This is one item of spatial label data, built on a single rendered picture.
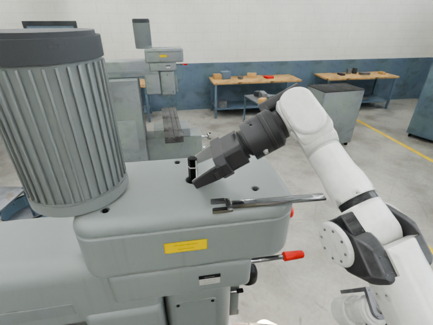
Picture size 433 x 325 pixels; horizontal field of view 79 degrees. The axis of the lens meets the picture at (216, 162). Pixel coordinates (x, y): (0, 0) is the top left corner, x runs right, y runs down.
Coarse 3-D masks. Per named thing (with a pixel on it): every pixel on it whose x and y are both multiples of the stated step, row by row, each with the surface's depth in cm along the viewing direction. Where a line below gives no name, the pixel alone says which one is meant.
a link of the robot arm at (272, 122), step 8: (288, 88) 57; (280, 96) 56; (264, 104) 57; (272, 104) 57; (264, 112) 54; (272, 112) 55; (280, 112) 53; (264, 120) 53; (272, 120) 52; (280, 120) 53; (264, 128) 52; (272, 128) 52; (280, 128) 52; (288, 128) 53; (272, 136) 52; (280, 136) 52; (288, 136) 55; (272, 144) 53; (280, 144) 54
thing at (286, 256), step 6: (282, 252) 67; (288, 252) 66; (294, 252) 66; (300, 252) 66; (252, 258) 65; (258, 258) 65; (264, 258) 65; (270, 258) 65; (276, 258) 65; (282, 258) 65; (288, 258) 65; (294, 258) 65; (300, 258) 66
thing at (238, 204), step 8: (216, 200) 54; (224, 200) 54; (240, 200) 54; (248, 200) 54; (256, 200) 54; (264, 200) 54; (272, 200) 54; (280, 200) 54; (288, 200) 54; (296, 200) 54; (304, 200) 54; (312, 200) 55; (320, 200) 55; (216, 208) 52; (224, 208) 52; (232, 208) 52
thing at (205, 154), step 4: (204, 148) 63; (208, 148) 63; (200, 152) 63; (204, 152) 63; (208, 152) 63; (196, 156) 63; (200, 156) 63; (204, 156) 64; (208, 156) 64; (200, 160) 64; (204, 160) 64
